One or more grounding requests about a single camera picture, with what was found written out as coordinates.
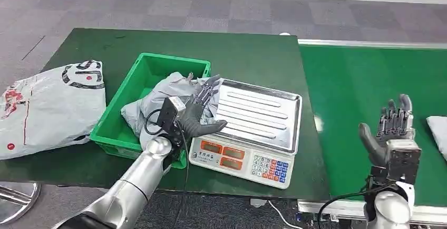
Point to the white printed parcel bag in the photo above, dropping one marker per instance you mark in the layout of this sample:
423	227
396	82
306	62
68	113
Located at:
52	108

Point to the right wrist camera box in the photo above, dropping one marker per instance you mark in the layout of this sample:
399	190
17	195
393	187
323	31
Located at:
403	161

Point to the white electronic scale body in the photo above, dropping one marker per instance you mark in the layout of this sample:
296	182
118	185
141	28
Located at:
241	171

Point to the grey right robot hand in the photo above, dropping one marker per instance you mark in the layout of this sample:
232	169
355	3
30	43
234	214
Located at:
394	126

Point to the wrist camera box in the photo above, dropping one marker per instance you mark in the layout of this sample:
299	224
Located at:
403	161
171	110

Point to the green plastic crate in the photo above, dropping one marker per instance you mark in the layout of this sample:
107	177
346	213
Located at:
115	115

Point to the round metal chair base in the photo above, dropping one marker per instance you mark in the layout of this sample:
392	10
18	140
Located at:
17	199

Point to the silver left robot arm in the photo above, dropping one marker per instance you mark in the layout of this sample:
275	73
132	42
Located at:
129	192

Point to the grey plastic parcel bag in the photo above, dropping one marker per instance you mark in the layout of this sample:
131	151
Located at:
150	105
440	133

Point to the steel scale weighing tray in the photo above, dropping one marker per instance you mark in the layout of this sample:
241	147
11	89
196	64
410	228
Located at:
258	115

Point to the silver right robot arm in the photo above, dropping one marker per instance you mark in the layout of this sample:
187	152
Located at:
391	210

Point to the green conveyor belt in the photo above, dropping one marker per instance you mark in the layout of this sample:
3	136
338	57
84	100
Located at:
349	98

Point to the white power plug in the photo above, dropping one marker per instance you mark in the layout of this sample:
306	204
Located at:
258	203

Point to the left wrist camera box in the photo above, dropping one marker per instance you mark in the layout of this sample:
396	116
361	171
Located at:
171	110

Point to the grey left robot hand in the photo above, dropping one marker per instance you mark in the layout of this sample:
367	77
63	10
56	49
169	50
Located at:
193	117

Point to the silver conveyor frame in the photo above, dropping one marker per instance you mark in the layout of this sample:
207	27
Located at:
384	43

